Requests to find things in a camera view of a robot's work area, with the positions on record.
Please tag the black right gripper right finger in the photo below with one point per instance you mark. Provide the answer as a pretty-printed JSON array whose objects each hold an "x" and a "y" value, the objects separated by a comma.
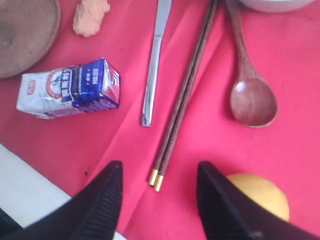
[{"x": 228, "y": 214}]

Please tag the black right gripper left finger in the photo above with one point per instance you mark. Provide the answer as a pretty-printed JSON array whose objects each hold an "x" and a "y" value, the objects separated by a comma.
[{"x": 92, "y": 214}]

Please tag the yellow lemon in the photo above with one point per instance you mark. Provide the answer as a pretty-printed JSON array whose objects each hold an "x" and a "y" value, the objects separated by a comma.
[{"x": 263, "y": 192}]

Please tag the blue white milk carton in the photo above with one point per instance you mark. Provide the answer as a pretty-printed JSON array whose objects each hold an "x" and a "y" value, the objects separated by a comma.
[{"x": 71, "y": 90}]

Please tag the orange fried chicken nugget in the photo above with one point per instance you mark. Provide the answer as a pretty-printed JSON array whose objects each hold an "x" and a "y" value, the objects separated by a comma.
[{"x": 88, "y": 17}]

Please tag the dark wooden chopstick right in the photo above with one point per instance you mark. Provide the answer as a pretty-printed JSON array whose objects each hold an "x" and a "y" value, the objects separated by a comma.
[{"x": 192, "y": 87}]

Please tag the red table cloth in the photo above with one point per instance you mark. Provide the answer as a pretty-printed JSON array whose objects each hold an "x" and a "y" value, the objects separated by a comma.
[{"x": 70, "y": 151}]

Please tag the brown wooden spoon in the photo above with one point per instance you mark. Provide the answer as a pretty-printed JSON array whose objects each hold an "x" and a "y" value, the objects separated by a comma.
[{"x": 252, "y": 101}]

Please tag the brown wooden plate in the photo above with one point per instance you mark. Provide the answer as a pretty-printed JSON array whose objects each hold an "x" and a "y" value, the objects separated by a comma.
[{"x": 28, "y": 29}]

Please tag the white ceramic bowl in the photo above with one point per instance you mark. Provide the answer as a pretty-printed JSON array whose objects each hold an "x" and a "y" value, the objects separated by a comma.
[{"x": 275, "y": 6}]

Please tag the silver table knife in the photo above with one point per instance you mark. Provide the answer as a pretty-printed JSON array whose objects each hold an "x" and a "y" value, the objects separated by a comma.
[{"x": 162, "y": 15}]

